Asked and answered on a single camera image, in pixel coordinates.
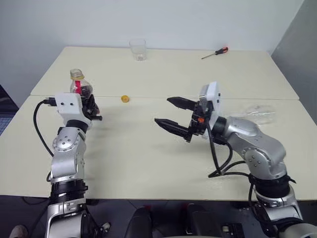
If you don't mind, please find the dark rounded shape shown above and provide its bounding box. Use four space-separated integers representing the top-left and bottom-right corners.
182 202 223 238
123 206 154 238

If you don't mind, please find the clear glass tumbler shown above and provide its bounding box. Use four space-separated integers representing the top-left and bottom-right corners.
129 38 147 62

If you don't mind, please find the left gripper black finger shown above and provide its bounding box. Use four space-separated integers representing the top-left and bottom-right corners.
85 93 98 108

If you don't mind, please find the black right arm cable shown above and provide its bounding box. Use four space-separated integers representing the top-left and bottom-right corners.
207 123 251 178

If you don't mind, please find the red black handled screwdriver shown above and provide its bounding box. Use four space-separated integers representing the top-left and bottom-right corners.
201 47 229 60

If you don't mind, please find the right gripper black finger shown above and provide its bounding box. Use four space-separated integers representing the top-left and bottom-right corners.
154 118 193 143
167 96 199 111

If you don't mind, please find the plastic bottle red label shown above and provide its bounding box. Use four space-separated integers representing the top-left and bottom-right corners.
69 68 94 100

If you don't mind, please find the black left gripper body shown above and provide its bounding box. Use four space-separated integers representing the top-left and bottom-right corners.
81 99 104 124

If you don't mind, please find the dark blue chair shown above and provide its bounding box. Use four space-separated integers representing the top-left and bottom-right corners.
0 85 20 136

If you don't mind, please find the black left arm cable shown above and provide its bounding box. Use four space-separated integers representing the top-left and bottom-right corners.
33 98 58 158

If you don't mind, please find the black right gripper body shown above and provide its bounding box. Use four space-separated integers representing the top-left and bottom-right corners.
187 97 214 137

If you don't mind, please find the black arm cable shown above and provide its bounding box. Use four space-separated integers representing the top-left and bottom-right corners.
207 123 251 178
33 98 58 158

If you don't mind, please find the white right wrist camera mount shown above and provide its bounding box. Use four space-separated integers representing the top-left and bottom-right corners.
199 81 222 140

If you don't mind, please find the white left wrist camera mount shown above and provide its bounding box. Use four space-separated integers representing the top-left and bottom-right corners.
54 92 93 129

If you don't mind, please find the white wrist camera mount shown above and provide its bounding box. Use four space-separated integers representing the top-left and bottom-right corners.
54 92 93 129
199 81 222 140

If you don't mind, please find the light pink shoe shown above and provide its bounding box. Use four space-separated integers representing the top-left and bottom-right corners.
9 224 29 238

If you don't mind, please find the black box with white label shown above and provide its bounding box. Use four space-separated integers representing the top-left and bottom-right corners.
221 222 245 238

